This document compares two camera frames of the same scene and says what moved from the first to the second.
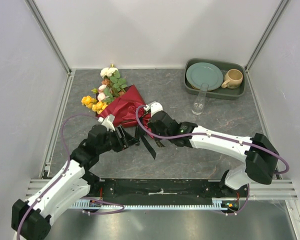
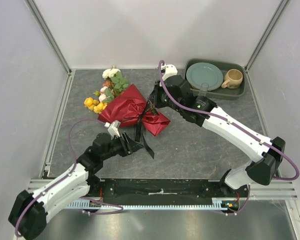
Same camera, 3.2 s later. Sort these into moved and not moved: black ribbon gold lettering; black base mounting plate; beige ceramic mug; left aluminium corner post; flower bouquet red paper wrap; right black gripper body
Moved: black ribbon gold lettering; right black gripper body
Not moved: beige ceramic mug; left aluminium corner post; flower bouquet red paper wrap; black base mounting plate
